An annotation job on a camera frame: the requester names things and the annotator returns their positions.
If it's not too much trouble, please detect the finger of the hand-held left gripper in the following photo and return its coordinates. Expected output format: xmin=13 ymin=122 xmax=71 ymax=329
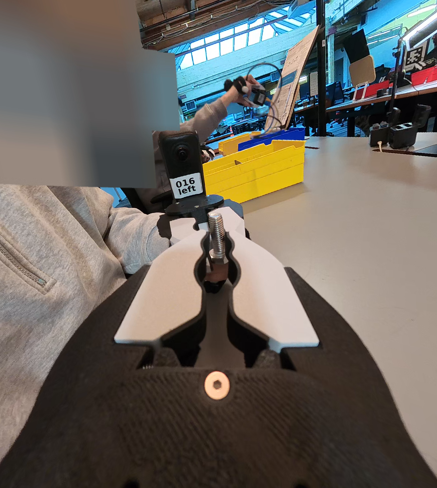
xmin=170 ymin=222 xmax=205 ymax=249
xmin=218 ymin=207 xmax=250 ymax=241

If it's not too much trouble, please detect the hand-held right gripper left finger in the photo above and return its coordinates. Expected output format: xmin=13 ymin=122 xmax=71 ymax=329
xmin=114 ymin=232 xmax=208 ymax=347

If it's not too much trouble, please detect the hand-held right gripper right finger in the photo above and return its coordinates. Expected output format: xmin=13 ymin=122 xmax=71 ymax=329
xmin=226 ymin=234 xmax=320 ymax=354

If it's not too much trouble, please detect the steel hex bolt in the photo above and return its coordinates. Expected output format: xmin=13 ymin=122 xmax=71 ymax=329
xmin=207 ymin=212 xmax=228 ymax=284

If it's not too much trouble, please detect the another person's forearm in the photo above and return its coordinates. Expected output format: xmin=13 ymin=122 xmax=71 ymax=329
xmin=180 ymin=97 xmax=230 ymax=145

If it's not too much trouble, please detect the person's left forearm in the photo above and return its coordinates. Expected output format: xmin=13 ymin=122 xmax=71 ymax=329
xmin=104 ymin=202 xmax=171 ymax=276

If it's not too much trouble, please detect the grey desk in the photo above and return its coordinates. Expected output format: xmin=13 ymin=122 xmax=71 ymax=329
xmin=203 ymin=131 xmax=437 ymax=488

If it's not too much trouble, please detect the long background desk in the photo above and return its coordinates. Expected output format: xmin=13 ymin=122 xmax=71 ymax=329
xmin=326 ymin=78 xmax=437 ymax=132

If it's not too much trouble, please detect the divided yellow plastic bin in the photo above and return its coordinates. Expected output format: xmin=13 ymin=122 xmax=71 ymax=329
xmin=202 ymin=140 xmax=306 ymax=205

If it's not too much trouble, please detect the blue plastic bin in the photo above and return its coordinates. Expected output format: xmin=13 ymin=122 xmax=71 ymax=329
xmin=238 ymin=127 xmax=306 ymax=152

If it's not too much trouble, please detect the cardboard instruction board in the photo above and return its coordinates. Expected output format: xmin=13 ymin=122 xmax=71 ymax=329
xmin=263 ymin=25 xmax=321 ymax=131

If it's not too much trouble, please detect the small black battery charger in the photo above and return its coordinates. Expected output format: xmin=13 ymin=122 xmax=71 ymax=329
xmin=369 ymin=123 xmax=391 ymax=148

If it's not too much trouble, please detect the black double battery charger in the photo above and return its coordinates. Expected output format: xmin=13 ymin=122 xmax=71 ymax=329
xmin=389 ymin=121 xmax=419 ymax=150

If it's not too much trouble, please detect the small wooden board stand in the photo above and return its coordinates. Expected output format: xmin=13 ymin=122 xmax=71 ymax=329
xmin=349 ymin=55 xmax=376 ymax=103

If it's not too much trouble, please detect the black background monitor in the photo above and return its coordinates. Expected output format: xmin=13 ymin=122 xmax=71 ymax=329
xmin=341 ymin=28 xmax=368 ymax=65

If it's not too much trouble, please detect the black light stand pole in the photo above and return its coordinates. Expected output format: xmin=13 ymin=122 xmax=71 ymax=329
xmin=388 ymin=36 xmax=406 ymax=126

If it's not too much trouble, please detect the black-white marker tag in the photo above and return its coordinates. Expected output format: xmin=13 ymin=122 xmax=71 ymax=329
xmin=405 ymin=47 xmax=430 ymax=72

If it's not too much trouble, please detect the white light bar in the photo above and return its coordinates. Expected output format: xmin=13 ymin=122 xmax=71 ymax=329
xmin=399 ymin=0 xmax=437 ymax=43

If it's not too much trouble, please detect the small device with cables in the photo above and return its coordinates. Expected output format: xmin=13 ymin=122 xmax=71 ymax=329
xmin=241 ymin=62 xmax=285 ymax=134

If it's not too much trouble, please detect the black steel post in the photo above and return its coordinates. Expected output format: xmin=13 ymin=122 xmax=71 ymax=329
xmin=315 ymin=0 xmax=328 ymax=136

